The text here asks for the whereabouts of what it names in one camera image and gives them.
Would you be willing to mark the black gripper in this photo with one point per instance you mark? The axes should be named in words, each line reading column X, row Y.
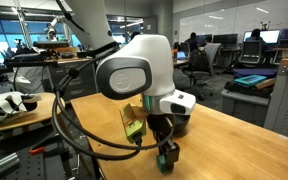
column 161, row 126

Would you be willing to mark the green block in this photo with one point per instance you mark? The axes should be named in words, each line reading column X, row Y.
column 161, row 163

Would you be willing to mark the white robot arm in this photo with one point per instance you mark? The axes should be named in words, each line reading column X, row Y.
column 144, row 66

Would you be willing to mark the black bowl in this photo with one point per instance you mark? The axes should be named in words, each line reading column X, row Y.
column 181, row 121

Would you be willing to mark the wooden block on bin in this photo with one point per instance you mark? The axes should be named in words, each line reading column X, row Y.
column 266, row 83

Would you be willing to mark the black office chair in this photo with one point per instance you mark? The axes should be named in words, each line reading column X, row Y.
column 200, row 65

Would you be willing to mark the grey storage bin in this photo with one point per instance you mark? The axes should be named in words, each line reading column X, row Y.
column 252, row 109

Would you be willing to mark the teal tray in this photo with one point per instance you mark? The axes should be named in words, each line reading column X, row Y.
column 251, row 80

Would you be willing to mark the round wooden side table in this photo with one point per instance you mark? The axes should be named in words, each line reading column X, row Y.
column 41, row 113

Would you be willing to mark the yellow-green wrist camera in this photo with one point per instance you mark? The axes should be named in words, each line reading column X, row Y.
column 134, row 121

